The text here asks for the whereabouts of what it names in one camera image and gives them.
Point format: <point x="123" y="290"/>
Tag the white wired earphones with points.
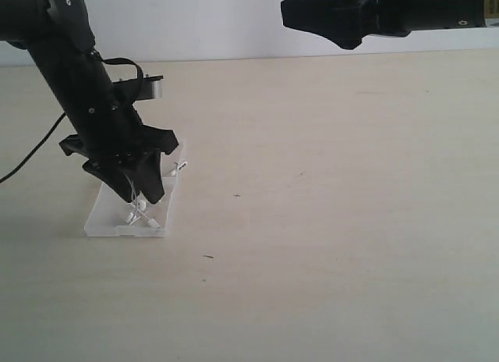
<point x="155" y="216"/>

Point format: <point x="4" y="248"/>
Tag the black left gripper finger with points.
<point x="112" y="177"/>
<point x="145" y="172"/>

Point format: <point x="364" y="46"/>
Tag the clear plastic hinged case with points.
<point x="113" y="217"/>

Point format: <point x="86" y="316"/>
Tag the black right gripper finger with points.
<point x="345" y="39"/>
<point x="327" y="18"/>

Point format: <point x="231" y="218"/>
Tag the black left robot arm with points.
<point x="97" y="95"/>

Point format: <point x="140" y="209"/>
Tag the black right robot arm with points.
<point x="465" y="14"/>

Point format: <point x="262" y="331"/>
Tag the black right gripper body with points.
<point x="395" y="18"/>

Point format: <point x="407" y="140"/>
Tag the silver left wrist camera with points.
<point x="146" y="89"/>

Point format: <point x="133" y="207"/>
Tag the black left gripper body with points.
<point x="113" y="136"/>

